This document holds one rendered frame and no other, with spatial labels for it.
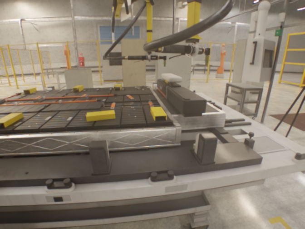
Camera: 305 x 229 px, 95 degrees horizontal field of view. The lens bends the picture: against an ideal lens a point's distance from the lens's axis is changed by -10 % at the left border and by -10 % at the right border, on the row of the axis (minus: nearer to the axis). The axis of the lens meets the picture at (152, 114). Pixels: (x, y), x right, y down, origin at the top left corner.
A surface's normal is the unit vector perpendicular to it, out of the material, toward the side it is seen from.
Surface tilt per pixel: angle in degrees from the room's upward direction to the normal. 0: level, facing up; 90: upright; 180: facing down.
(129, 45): 90
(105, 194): 90
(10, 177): 0
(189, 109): 90
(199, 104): 90
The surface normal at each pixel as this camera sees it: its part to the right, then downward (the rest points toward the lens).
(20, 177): 0.00, -0.94
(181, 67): 0.14, 0.34
